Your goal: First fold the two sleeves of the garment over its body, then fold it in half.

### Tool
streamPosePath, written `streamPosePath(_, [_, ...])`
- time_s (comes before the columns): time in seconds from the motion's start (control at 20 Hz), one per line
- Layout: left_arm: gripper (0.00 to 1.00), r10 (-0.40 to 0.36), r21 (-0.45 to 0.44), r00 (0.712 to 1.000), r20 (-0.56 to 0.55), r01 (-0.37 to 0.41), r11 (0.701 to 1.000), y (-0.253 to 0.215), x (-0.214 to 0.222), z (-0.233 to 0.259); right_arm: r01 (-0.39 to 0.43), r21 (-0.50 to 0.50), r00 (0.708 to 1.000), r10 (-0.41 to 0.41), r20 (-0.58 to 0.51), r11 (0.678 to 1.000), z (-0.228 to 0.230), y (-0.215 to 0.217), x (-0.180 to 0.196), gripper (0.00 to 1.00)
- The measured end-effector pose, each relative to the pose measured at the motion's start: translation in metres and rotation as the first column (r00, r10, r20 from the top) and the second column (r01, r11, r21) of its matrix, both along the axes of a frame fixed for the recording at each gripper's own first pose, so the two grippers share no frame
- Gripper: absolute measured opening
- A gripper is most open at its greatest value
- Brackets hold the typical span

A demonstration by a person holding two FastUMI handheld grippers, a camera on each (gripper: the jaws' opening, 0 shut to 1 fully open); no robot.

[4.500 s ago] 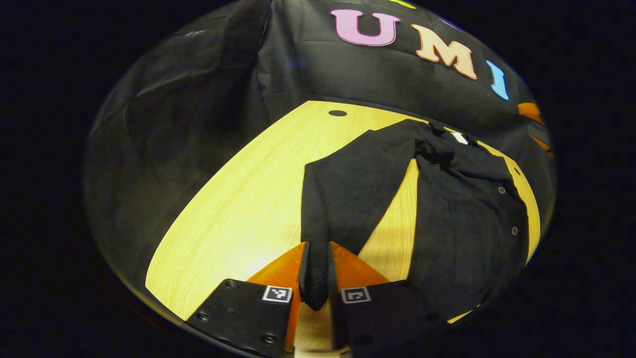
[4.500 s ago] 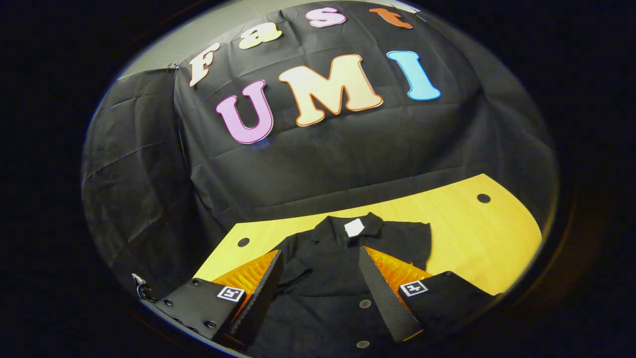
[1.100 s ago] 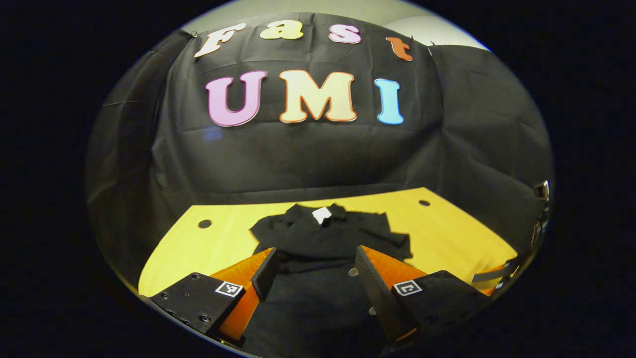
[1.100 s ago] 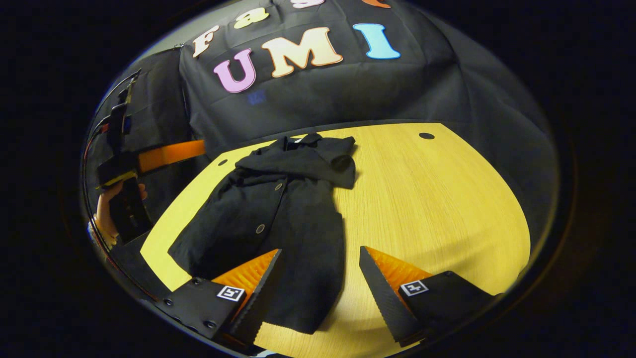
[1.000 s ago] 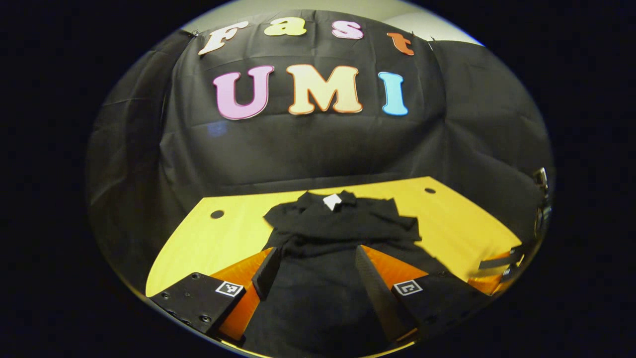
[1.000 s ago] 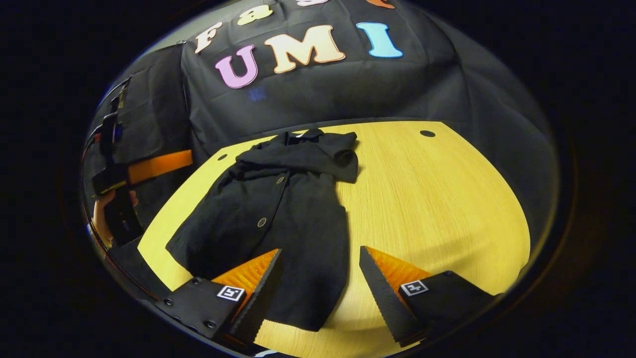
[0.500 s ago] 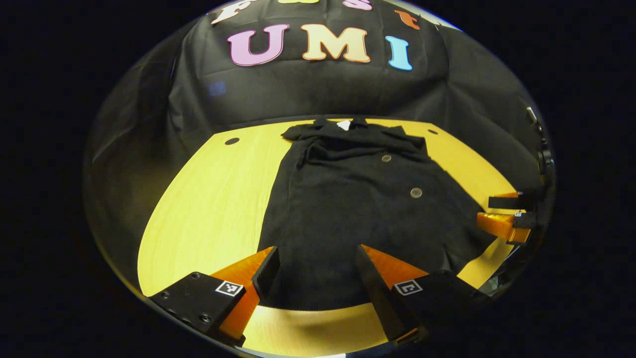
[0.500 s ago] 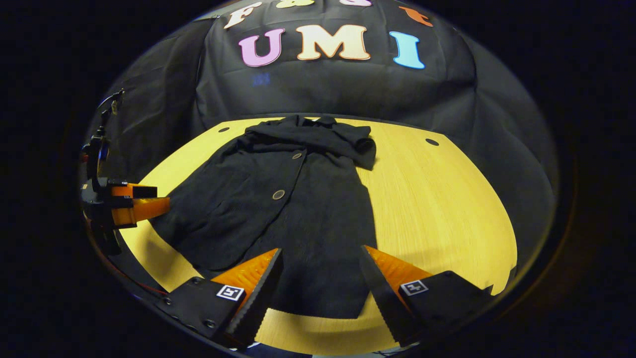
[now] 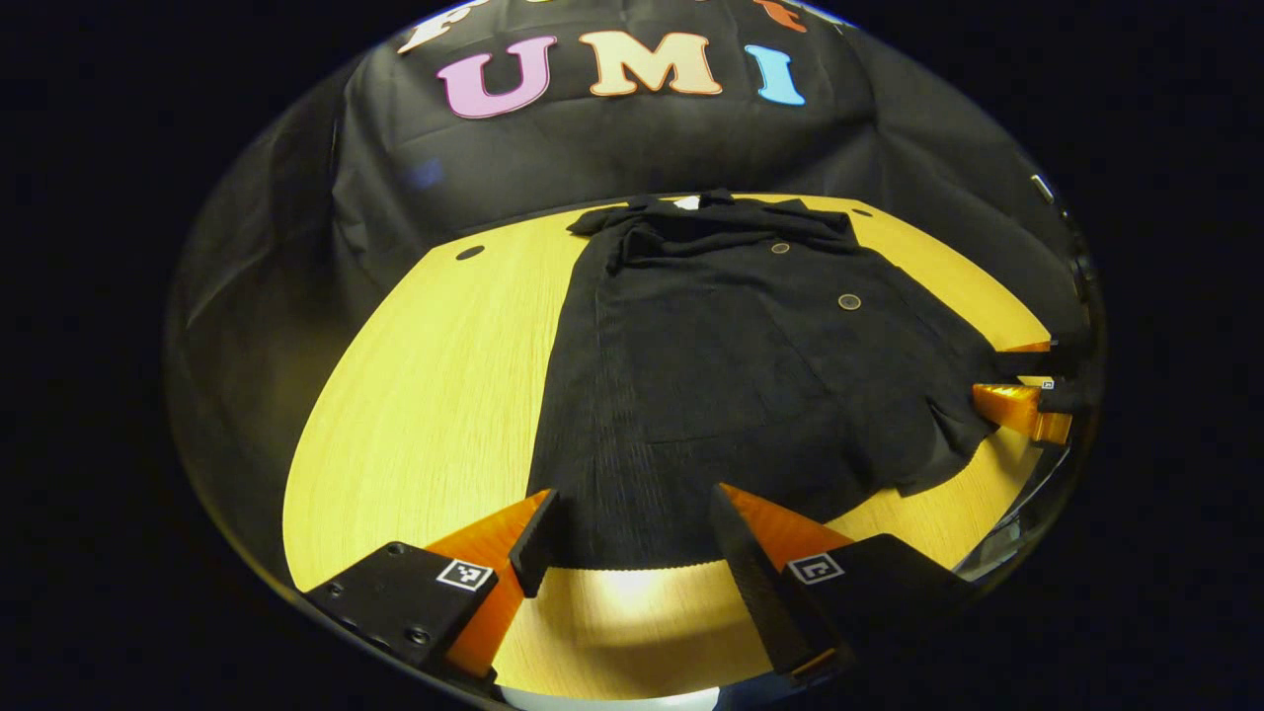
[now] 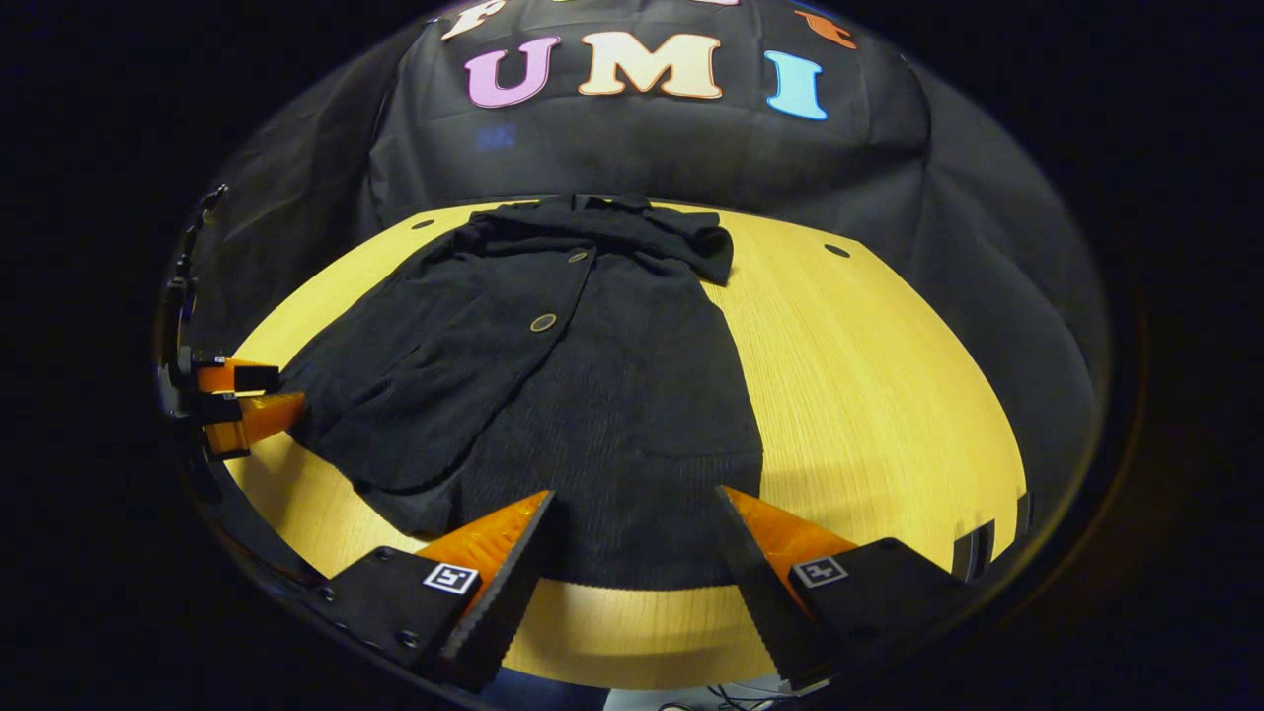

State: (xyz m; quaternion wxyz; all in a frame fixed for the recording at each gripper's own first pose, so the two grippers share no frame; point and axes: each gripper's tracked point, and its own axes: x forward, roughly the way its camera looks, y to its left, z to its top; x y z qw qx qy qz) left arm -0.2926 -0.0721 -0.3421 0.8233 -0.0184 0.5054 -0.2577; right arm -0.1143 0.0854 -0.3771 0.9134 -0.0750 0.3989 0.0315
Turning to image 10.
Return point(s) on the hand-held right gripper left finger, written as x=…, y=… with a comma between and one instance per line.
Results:
x=504, y=602

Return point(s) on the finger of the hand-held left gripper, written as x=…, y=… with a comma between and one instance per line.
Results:
x=259, y=420
x=242, y=376

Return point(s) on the black table edge bracket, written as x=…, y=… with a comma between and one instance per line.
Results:
x=1024, y=513
x=973, y=553

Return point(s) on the person's leg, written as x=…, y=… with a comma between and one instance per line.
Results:
x=543, y=693

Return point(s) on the black buttoned cardigan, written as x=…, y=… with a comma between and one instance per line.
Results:
x=592, y=415

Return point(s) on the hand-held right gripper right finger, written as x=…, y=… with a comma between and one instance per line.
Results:
x=765, y=602

